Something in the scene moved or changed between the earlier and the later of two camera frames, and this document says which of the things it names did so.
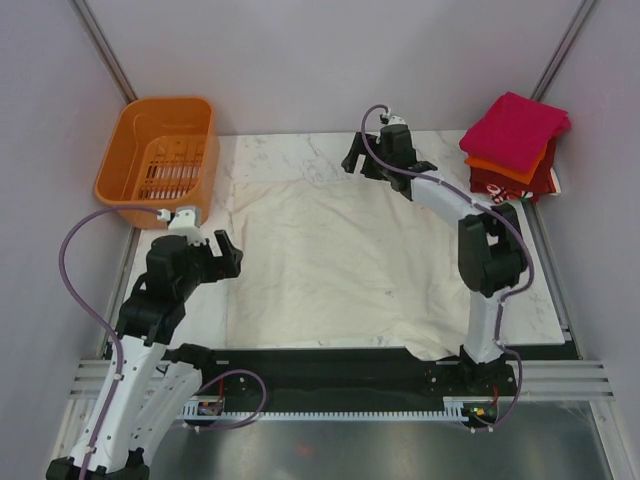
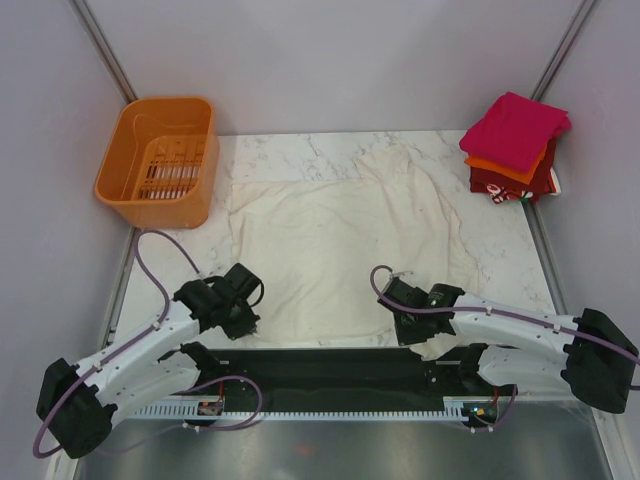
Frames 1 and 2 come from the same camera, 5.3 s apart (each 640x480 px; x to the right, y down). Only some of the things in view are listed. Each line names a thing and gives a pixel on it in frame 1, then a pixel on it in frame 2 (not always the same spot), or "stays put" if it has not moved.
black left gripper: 231,256 -> 245,327
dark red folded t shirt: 539,182 stays put
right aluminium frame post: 569,39 stays put
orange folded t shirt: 520,175 stays put
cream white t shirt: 343,263 stays put
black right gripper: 351,161 -> 405,337
